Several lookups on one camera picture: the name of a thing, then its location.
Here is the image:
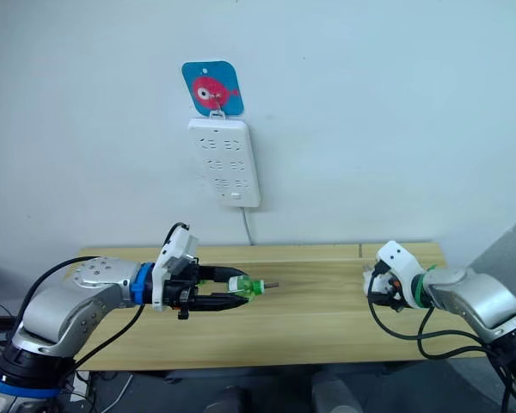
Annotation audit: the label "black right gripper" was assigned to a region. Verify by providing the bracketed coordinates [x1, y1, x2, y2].
[378, 281, 409, 314]

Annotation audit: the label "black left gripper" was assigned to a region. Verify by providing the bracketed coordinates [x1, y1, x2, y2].
[162, 260, 248, 321]

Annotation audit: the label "green repellent liquid bottle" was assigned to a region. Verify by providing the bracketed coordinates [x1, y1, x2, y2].
[226, 276, 281, 302]

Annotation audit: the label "white mosquito repellent heater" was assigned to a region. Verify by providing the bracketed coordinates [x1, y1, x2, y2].
[360, 262, 388, 299]

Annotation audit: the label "black table underframe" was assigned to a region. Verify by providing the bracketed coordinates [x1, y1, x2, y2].
[162, 360, 418, 385]

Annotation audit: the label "grey partition panel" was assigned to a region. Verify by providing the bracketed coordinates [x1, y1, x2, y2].
[467, 209, 516, 311]

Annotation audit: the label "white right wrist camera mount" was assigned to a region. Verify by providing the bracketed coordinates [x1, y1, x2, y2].
[375, 240, 427, 309]

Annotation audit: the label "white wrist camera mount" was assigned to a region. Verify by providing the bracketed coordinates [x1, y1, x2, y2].
[151, 226, 200, 313]
[375, 240, 427, 309]

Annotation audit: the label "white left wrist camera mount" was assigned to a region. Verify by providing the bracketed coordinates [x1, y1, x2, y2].
[151, 226, 200, 313]

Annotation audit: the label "grey power strip cord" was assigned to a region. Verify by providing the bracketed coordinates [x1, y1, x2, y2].
[240, 206, 255, 247]

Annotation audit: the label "white wall power strip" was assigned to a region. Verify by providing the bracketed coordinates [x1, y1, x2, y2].
[186, 117, 263, 209]

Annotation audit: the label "white floor cable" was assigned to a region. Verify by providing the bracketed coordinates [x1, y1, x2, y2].
[88, 373, 135, 413]

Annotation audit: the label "blue fish adhesive wall hook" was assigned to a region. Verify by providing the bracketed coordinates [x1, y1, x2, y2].
[181, 59, 246, 120]

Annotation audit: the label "black floor cables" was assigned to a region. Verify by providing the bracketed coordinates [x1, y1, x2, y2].
[0, 295, 25, 348]

